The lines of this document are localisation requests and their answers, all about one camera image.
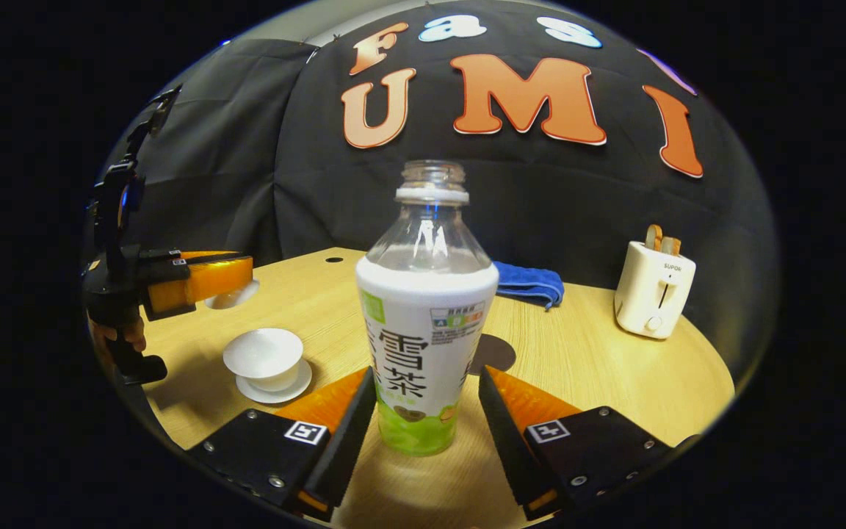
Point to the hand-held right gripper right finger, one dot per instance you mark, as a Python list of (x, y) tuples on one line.
[(507, 448)]

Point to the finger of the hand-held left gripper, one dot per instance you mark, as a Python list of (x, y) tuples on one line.
[(203, 283), (206, 254)]

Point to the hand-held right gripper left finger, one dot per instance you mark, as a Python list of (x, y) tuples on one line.
[(346, 448)]

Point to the dark round coaster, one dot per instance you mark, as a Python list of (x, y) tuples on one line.
[(498, 354)]

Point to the white teacup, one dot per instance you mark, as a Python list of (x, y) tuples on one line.
[(265, 356)]

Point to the white green label water bottle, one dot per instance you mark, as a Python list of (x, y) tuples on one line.
[(423, 330)]

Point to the white saucer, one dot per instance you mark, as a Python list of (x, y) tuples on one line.
[(287, 391)]

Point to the blue towel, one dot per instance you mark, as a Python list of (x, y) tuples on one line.
[(533, 283)]

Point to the white toaster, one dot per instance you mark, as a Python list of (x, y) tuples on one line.
[(651, 294)]

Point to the toast slice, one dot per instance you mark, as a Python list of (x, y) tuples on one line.
[(672, 245), (654, 237)]

